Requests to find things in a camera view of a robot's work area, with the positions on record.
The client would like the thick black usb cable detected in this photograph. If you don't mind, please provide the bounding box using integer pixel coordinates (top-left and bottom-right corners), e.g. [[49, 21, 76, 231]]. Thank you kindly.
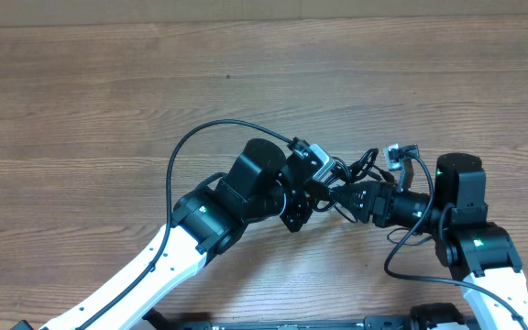
[[309, 147, 396, 215]]

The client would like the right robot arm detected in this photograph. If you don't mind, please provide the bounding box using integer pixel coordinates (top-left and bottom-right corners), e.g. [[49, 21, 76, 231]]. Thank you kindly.
[[329, 146, 528, 329]]

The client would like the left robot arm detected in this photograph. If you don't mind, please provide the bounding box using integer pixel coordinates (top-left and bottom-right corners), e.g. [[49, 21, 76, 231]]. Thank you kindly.
[[43, 138, 335, 330]]

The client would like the black left camera cable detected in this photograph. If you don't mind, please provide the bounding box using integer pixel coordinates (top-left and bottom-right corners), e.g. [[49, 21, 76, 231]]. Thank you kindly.
[[74, 118, 311, 330]]

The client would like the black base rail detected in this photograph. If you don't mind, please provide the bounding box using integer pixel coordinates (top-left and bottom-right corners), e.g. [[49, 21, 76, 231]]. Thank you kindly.
[[142, 302, 480, 330]]

